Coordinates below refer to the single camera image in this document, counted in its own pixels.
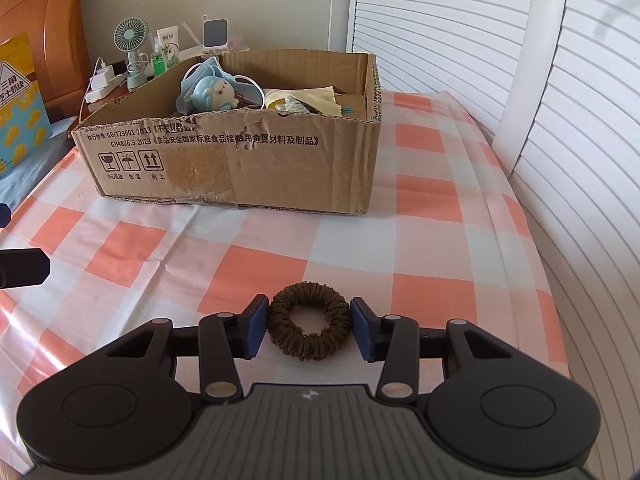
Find wooden nightstand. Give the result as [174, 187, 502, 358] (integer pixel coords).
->
[80, 42, 251, 117]

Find orange white checkered tablecloth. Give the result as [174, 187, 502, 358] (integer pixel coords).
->
[0, 89, 571, 480]

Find yellow duck printed box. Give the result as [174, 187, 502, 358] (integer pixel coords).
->
[0, 31, 51, 176]

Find blue face mask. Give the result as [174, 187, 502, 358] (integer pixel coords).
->
[179, 57, 263, 111]

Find white power strip with chargers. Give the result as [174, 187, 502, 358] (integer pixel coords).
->
[90, 57, 126, 103]

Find wooden bed headboard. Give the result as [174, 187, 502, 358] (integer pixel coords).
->
[0, 0, 93, 121]

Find brown hair scrunchie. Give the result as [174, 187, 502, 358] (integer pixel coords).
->
[268, 282, 350, 361]

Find small green desk fan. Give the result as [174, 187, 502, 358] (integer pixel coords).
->
[114, 17, 150, 91]

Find blue plush toy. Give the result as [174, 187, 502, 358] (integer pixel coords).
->
[192, 76, 240, 112]

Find white router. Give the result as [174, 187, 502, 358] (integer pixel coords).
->
[181, 21, 207, 56]

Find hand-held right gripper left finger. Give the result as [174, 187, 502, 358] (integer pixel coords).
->
[102, 294, 271, 403]

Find white curved pipe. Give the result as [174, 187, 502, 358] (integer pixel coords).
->
[492, 0, 571, 181]

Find grey blue square device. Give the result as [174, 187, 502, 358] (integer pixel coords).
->
[202, 17, 230, 50]

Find brown cardboard box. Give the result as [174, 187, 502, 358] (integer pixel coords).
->
[71, 49, 385, 217]

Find white printed carton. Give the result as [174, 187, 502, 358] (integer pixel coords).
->
[157, 27, 182, 68]

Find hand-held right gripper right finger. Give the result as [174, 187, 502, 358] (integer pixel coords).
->
[350, 297, 521, 403]

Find pale yellow cloth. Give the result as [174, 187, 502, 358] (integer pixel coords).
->
[287, 86, 368, 120]

